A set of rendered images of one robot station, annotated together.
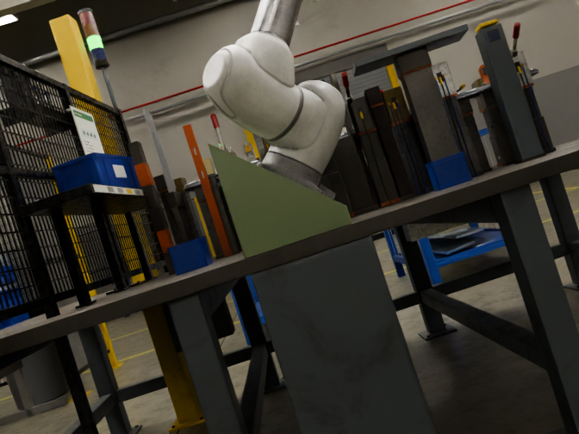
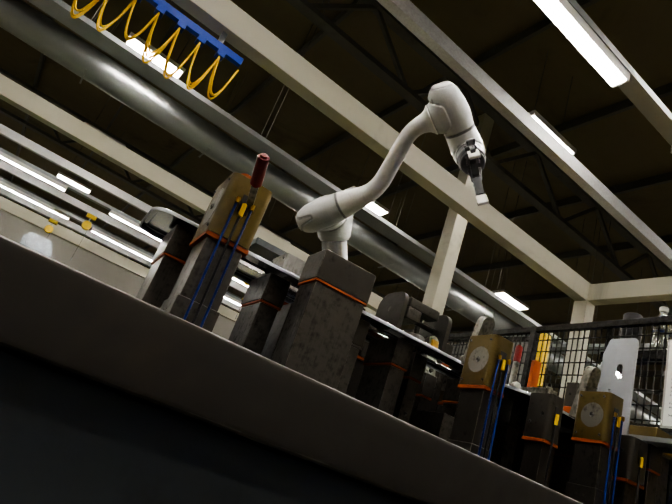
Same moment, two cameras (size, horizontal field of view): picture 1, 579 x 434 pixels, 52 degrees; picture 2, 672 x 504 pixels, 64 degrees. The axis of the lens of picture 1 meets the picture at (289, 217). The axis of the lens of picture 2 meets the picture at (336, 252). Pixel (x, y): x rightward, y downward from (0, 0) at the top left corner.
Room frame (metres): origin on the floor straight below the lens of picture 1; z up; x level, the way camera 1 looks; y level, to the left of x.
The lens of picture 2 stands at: (3.29, -1.16, 0.65)
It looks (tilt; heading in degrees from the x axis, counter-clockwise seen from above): 22 degrees up; 153
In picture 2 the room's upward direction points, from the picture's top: 20 degrees clockwise
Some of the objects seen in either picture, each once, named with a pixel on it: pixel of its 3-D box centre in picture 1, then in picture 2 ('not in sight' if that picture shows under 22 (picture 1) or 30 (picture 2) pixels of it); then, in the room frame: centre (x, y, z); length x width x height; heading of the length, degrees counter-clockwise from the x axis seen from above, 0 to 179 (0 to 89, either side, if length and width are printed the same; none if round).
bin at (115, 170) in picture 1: (99, 180); not in sight; (2.07, 0.59, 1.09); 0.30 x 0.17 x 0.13; 170
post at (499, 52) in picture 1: (508, 95); not in sight; (1.90, -0.79, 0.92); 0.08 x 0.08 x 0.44; 86
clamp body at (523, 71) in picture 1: (526, 105); not in sight; (2.05, -0.90, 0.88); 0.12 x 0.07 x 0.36; 176
